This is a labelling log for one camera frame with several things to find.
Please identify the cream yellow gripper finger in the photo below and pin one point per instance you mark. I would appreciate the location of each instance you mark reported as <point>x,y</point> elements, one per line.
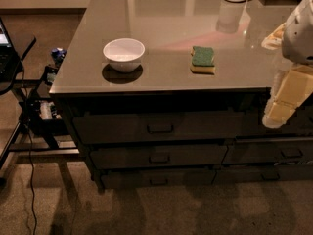
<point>293,86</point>

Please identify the dark drawer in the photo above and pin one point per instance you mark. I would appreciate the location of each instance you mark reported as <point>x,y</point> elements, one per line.
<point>152,178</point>
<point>149,156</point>
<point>298,151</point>
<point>264,173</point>
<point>300,123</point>
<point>132,128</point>

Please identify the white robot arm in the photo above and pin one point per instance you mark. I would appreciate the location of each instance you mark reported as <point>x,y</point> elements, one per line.
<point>303,13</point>

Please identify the dark drawer cabinet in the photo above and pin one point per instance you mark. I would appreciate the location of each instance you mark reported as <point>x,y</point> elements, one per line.
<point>164,83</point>

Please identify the green yellow sponge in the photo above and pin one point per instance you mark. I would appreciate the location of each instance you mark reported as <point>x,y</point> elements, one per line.
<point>202,60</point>

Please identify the white ceramic bowl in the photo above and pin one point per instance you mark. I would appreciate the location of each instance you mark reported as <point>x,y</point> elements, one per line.
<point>124,54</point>

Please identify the black laptop stand cart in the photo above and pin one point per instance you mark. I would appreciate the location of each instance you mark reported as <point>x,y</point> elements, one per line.
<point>25,90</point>

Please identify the black laptop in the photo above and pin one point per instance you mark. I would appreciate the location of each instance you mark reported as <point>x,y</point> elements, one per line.
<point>10,62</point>

